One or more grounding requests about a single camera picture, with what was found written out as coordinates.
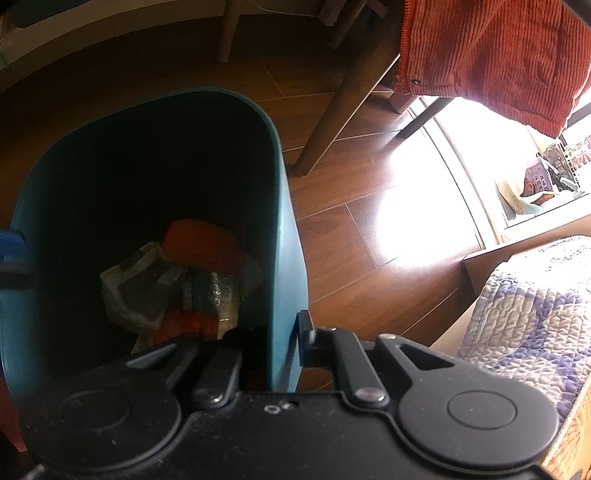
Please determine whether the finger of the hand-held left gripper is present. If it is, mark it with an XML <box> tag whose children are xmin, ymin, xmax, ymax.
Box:
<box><xmin>0</xmin><ymin>228</ymin><xmax>37</xmax><ymax>290</ymax></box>

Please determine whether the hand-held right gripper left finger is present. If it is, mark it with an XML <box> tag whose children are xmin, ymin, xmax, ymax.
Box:
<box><xmin>124</xmin><ymin>336</ymin><xmax>245</xmax><ymax>410</ymax></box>

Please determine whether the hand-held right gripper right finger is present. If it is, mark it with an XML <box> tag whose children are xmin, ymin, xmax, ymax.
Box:
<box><xmin>298</xmin><ymin>309</ymin><xmax>455</xmax><ymax>411</ymax></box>

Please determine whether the teal plastic bin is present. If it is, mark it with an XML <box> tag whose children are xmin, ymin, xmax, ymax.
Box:
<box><xmin>0</xmin><ymin>87</ymin><xmax>308</xmax><ymax>409</ymax></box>

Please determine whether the clear plastic bottle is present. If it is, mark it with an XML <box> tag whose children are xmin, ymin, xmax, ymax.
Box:
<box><xmin>184</xmin><ymin>265</ymin><xmax>265</xmax><ymax>326</ymax></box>

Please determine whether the white snack packet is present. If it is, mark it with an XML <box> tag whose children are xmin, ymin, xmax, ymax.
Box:
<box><xmin>99</xmin><ymin>241</ymin><xmax>188</xmax><ymax>334</ymax></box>

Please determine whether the orange snack packet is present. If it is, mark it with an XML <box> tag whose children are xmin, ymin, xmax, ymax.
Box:
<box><xmin>161</xmin><ymin>219</ymin><xmax>242</xmax><ymax>271</ymax></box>

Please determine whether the dark wooden table leg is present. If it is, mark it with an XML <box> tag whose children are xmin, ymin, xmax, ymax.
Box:
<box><xmin>292</xmin><ymin>44</ymin><xmax>403</xmax><ymax>178</ymax></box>

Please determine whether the purple patchwork quilt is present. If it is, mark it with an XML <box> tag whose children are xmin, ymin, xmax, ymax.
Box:
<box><xmin>456</xmin><ymin>235</ymin><xmax>591</xmax><ymax>418</ymax></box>

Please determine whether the dark cloth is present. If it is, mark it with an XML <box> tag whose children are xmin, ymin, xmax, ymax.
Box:
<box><xmin>9</xmin><ymin>0</ymin><xmax>86</xmax><ymax>29</ymax></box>

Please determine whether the black metal leg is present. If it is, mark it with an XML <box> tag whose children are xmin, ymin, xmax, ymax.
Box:
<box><xmin>396</xmin><ymin>96</ymin><xmax>455</xmax><ymax>140</ymax></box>

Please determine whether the pale yellow cloth bag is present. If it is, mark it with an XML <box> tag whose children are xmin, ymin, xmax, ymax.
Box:
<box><xmin>495</xmin><ymin>178</ymin><xmax>543</xmax><ymax>217</ymax></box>

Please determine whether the purple printed carton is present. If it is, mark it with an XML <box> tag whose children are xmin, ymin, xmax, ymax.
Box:
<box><xmin>522</xmin><ymin>157</ymin><xmax>561</xmax><ymax>199</ymax></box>

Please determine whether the green printed box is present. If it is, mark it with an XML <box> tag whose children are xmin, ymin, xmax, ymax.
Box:
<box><xmin>556</xmin><ymin>134</ymin><xmax>591</xmax><ymax>192</ymax></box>

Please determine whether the white cable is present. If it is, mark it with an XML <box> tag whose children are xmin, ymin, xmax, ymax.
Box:
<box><xmin>247</xmin><ymin>0</ymin><xmax>321</xmax><ymax>20</ymax></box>

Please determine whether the orange corduroy jacket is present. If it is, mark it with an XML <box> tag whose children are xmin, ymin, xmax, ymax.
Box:
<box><xmin>394</xmin><ymin>0</ymin><xmax>591</xmax><ymax>139</ymax></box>

